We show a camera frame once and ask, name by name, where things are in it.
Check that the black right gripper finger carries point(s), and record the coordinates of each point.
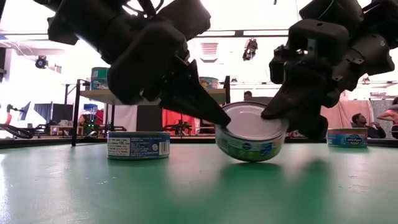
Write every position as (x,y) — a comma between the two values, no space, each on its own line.
(311,124)
(301,93)

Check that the wide silver ventilation duct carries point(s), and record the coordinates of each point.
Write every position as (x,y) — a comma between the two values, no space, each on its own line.
(209,51)

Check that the wooden shelf with black legs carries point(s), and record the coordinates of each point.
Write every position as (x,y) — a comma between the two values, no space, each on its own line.
(93,95)

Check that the white panel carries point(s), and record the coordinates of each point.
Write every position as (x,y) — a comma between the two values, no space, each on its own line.
(124,118)

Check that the teal chunk light tuna can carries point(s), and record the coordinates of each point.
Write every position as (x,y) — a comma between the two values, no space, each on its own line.
(99,72)

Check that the gold lid teal label can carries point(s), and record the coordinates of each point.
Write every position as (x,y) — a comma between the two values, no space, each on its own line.
(346,138)

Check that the green nutrition label can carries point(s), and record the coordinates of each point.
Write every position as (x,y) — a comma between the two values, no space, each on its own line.
(248,146)

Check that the orange red cloth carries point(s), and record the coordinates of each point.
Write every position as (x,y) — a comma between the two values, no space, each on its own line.
(171,119)

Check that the light blue cartoon label can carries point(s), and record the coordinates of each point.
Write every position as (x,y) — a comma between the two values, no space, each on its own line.
(210,82)

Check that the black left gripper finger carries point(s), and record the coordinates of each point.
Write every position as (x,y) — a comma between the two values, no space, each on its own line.
(192,99)

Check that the white LED light bar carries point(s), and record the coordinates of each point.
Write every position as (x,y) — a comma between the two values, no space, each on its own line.
(265,32)
(217,33)

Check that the tilted dark monitor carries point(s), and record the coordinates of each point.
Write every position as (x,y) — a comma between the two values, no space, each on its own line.
(24,111)

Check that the blue barcode tuna can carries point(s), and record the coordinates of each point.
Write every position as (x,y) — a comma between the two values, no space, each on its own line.
(138,146)

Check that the black metal table frame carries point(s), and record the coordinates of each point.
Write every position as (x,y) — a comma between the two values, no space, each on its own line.
(192,140)

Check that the black background robot arm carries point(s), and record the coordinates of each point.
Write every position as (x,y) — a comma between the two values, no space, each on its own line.
(178,127)

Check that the black panel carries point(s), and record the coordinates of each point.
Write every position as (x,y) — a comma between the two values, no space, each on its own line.
(149,118)

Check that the pink hanging cloth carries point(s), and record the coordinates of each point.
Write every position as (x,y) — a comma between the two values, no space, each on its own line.
(345,112)

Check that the black ceiling spotlight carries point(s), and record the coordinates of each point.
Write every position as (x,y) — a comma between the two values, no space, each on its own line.
(41,62)
(250,49)

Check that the grey hanging cloth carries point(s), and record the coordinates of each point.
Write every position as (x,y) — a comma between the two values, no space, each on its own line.
(381,107)

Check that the dark blue partition panel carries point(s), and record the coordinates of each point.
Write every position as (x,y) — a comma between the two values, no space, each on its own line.
(59,113)

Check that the green table mat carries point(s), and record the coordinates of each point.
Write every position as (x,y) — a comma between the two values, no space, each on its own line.
(199,193)

